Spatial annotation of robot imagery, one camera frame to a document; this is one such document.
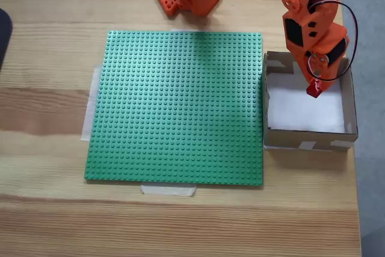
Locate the gripper motor wire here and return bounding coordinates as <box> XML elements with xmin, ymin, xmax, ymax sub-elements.
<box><xmin>306</xmin><ymin>0</ymin><xmax>359</xmax><ymax>82</ymax></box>

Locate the open cardboard box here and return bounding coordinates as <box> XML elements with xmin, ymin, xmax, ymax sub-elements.
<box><xmin>262</xmin><ymin>51</ymin><xmax>359</xmax><ymax>152</ymax></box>

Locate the black rounded object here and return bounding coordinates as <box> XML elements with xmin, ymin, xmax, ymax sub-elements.
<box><xmin>0</xmin><ymin>8</ymin><xmax>14</xmax><ymax>73</ymax></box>

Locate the white paper box lining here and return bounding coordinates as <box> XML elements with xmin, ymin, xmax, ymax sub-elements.
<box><xmin>266</xmin><ymin>72</ymin><xmax>346</xmax><ymax>134</ymax></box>

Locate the red lego block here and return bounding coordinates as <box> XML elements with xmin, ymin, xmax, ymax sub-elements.
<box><xmin>306</xmin><ymin>78</ymin><xmax>324</xmax><ymax>99</ymax></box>

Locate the green lego baseplate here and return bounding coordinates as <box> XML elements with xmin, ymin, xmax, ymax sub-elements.
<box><xmin>84</xmin><ymin>30</ymin><xmax>265</xmax><ymax>190</ymax></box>

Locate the masking tape strip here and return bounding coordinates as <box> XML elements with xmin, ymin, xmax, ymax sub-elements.
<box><xmin>80</xmin><ymin>64</ymin><xmax>102</xmax><ymax>143</ymax></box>
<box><xmin>140</xmin><ymin>184</ymin><xmax>197</xmax><ymax>197</ymax></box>

